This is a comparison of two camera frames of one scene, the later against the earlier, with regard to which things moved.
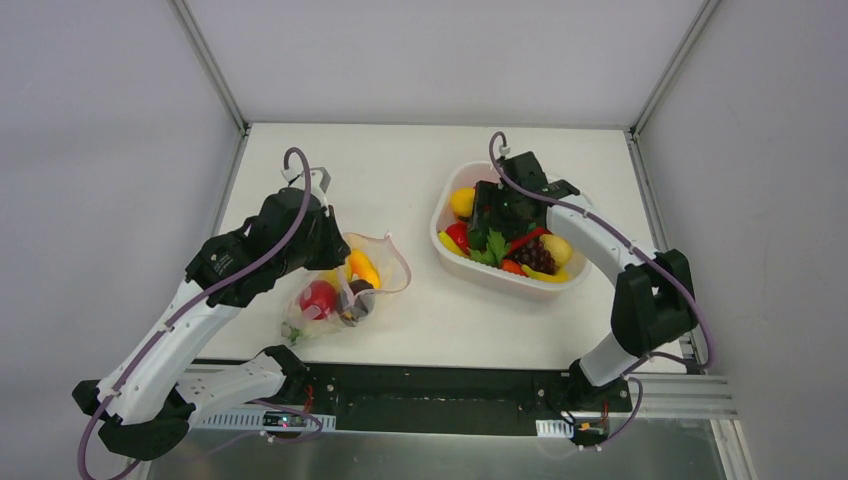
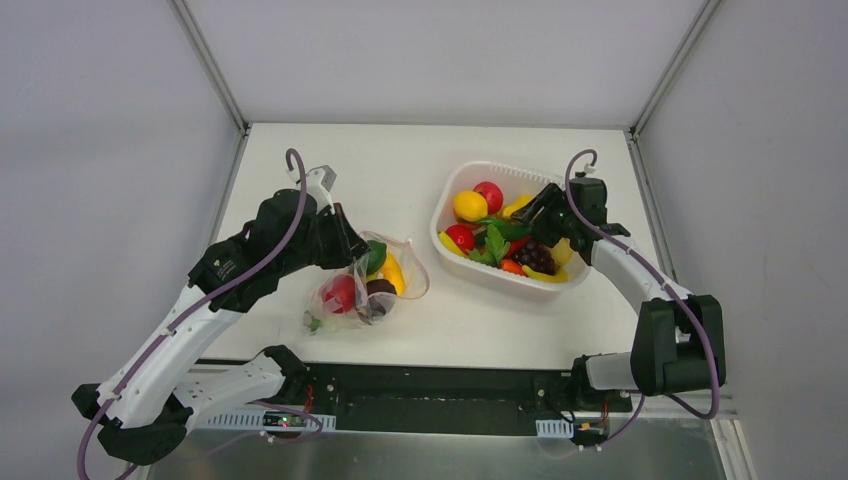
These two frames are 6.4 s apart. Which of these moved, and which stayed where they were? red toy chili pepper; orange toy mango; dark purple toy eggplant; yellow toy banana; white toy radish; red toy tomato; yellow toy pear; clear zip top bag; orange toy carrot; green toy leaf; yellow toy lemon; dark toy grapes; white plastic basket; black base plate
Moved: white toy radish; dark purple toy eggplant; clear zip top bag; red toy tomato; orange toy mango
Stayed: black base plate; yellow toy banana; yellow toy pear; orange toy carrot; white plastic basket; red toy chili pepper; green toy leaf; yellow toy lemon; dark toy grapes
